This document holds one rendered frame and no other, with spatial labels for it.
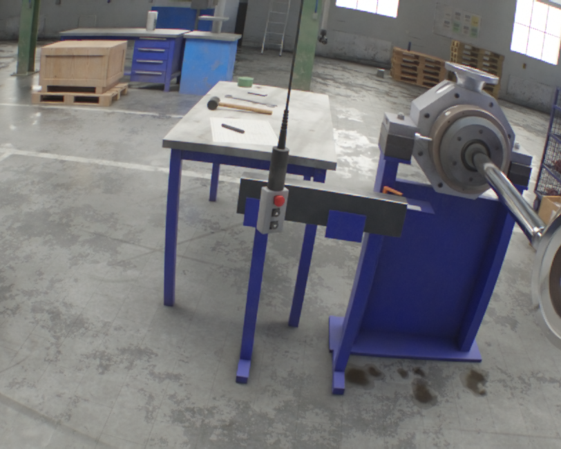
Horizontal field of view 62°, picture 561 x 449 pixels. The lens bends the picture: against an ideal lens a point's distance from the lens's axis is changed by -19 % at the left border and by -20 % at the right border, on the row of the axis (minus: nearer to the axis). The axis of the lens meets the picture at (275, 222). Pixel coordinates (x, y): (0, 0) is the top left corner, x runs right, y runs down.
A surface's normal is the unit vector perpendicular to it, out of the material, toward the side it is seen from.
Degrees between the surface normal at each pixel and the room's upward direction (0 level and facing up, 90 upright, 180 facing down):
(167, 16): 90
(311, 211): 90
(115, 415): 0
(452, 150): 90
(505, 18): 90
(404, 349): 0
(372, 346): 0
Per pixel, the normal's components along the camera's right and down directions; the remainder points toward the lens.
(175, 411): 0.13, -0.90
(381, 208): -0.07, 0.41
